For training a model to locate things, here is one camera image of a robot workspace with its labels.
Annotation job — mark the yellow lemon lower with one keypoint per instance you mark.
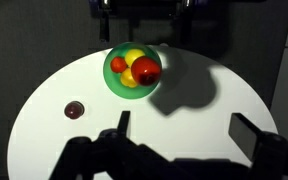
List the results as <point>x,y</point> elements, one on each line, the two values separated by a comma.
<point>127,79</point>

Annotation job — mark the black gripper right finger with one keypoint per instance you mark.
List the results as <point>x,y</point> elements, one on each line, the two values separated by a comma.
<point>267,151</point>

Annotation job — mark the yellow lemon upper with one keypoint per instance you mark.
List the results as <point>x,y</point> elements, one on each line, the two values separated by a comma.
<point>132,55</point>

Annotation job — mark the green plastic bowl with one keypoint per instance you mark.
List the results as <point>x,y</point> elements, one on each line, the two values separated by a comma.
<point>112,79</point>

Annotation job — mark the large red apple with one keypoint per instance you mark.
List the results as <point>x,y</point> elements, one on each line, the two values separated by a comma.
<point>145,71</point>

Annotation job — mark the yellow lemon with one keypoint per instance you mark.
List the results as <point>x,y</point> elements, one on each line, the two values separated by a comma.
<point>127,79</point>
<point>132,55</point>

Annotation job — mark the small red tomato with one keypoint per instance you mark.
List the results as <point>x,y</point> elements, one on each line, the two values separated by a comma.
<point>118,64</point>

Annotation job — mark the round white table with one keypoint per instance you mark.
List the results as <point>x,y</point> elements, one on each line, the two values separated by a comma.
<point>186,116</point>

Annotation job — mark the dark red plum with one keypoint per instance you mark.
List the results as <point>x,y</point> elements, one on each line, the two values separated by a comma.
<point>74,110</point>

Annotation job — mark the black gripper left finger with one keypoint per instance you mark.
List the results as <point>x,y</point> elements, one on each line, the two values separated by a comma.
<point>112,152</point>

